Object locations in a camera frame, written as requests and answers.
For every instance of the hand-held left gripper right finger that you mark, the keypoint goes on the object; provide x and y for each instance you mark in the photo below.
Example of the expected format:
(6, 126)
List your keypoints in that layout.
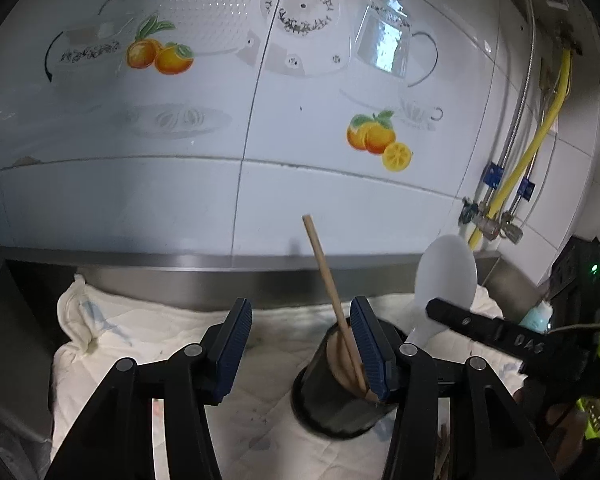
(370, 355)

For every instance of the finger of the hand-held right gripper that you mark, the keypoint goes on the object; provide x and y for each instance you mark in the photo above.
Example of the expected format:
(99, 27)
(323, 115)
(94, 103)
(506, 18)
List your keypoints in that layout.
(485, 327)

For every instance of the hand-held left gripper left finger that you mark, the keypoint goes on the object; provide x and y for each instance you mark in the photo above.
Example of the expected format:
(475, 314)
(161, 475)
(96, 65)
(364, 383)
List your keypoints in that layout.
(235, 345)

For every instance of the black utensil holder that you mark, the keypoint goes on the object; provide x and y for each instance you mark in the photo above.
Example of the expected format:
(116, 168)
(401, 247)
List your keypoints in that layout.
(325, 400)

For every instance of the white rice paddle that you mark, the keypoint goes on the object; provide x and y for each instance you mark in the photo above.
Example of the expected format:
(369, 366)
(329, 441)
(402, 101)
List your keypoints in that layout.
(445, 270)

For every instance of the wooden chopstick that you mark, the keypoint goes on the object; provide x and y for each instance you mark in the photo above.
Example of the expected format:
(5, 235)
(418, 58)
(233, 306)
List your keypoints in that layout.
(325, 270)

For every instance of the light blue bottle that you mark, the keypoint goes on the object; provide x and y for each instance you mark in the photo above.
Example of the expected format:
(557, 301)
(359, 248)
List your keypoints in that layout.
(536, 316)

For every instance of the green plastic basket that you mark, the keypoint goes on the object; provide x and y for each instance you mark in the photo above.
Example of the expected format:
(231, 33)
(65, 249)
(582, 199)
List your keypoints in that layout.
(597, 420)

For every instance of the white quilted mat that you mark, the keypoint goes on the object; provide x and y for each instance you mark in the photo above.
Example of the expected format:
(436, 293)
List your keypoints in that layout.
(260, 410)

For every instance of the metal gas valve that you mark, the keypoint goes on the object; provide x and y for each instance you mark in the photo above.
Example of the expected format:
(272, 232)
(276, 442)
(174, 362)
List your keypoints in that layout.
(485, 220)
(511, 230)

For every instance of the blue pipe clip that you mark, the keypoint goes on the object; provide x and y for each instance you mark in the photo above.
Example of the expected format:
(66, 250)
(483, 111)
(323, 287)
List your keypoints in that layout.
(525, 190)
(492, 174)

